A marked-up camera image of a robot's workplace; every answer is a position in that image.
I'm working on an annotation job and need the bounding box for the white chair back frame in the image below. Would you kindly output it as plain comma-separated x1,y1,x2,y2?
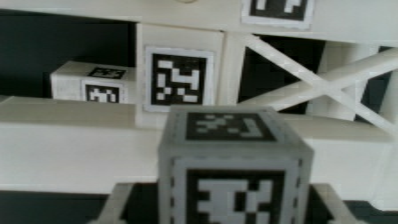
0,0,398,210

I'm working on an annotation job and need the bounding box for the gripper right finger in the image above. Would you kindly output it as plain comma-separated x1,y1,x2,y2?
307,183,368,224

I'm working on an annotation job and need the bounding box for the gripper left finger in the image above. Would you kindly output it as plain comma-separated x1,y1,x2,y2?
87,183,158,224

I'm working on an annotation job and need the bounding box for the white chair leg cube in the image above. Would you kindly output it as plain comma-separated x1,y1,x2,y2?
158,106,312,224
49,61,135,104

